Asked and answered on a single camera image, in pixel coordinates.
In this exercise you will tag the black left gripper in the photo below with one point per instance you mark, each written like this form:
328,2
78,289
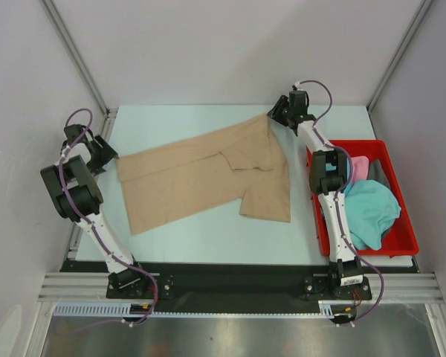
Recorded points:
108,154

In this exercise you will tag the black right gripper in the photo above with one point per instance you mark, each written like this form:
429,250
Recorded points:
276,113

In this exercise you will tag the beige t shirt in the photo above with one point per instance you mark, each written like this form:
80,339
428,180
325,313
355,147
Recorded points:
244,161

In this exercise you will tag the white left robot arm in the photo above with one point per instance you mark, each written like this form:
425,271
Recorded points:
72,186

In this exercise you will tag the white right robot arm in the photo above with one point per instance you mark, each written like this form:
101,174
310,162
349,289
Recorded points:
329,175

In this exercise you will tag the pink t shirt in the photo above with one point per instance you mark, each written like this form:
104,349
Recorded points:
360,168

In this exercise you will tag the grey t shirt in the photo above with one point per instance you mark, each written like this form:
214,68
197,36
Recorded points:
376,173

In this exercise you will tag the teal t shirt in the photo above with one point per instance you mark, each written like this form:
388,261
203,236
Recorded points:
371,211

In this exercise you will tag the red plastic bin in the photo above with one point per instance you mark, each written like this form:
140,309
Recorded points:
400,240

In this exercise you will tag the left rear aluminium post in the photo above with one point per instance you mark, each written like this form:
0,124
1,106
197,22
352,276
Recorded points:
74,54

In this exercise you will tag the aluminium post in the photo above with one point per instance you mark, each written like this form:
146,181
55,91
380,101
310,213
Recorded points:
408,37
74,54

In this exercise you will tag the aluminium frame rail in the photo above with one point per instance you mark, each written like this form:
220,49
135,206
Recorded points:
396,288

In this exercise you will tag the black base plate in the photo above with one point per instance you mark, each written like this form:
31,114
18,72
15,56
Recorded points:
314,276

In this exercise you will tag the white slotted cable duct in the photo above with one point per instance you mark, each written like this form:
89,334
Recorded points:
303,309

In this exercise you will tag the right rear aluminium post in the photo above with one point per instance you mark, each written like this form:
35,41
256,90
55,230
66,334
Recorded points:
408,37

